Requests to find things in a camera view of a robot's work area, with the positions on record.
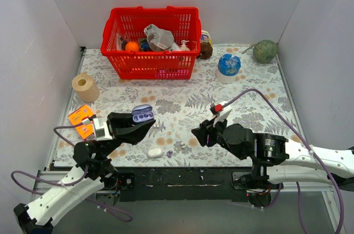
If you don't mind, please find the purple earbud charging case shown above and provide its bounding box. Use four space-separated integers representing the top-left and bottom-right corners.
132 104 154 123

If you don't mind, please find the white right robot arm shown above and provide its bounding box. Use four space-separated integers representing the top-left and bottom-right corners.
191 120 353 191

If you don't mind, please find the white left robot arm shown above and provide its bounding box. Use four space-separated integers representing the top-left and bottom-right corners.
13 106 155 233

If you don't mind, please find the white earbud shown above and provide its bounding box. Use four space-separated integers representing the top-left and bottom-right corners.
177 142 186 149

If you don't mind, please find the orange snack box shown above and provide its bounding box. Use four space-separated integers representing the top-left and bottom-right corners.
68 105 94 140

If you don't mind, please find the beige paper roll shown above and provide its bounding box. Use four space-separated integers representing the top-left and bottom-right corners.
72 72 100 103

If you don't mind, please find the floral table mat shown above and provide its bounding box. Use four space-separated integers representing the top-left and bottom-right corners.
54 44 304 168

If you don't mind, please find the blue lidded white jar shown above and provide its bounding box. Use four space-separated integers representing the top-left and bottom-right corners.
216 54 241 84

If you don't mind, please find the orange fruit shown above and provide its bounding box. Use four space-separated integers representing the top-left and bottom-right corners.
125 41 140 52

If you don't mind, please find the brown jar with label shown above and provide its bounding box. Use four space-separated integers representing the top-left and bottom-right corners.
197 30 213 60

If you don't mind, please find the red plastic shopping basket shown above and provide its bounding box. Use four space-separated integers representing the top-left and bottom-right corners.
101 6 201 80

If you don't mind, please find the white pump bottle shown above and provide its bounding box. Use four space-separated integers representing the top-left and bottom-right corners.
180 40 190 51

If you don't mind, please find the grey crumpled bag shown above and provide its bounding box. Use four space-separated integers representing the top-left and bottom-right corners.
144 24 174 52

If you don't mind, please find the green melon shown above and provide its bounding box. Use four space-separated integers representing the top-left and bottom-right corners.
242 40 278 64

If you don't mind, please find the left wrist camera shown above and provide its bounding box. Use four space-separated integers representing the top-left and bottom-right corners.
81 116 113 141

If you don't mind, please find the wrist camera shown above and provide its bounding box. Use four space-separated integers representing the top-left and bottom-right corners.
81 116 113 141
210 101 232 127

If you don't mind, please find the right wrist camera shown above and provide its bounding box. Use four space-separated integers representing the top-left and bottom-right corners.
210 101 232 127

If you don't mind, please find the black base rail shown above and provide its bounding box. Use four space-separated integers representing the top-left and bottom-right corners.
95 166 273 207

